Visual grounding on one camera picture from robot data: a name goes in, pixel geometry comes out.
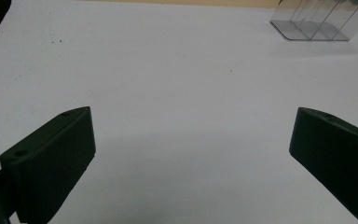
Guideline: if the clear acrylic divided organizer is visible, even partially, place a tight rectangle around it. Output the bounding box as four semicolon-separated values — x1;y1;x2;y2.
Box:
269;0;358;42

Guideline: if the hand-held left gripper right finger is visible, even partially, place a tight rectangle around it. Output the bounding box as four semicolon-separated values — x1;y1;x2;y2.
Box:
289;106;358;224

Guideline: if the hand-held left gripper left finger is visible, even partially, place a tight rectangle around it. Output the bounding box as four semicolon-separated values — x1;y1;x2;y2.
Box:
0;105;97;224

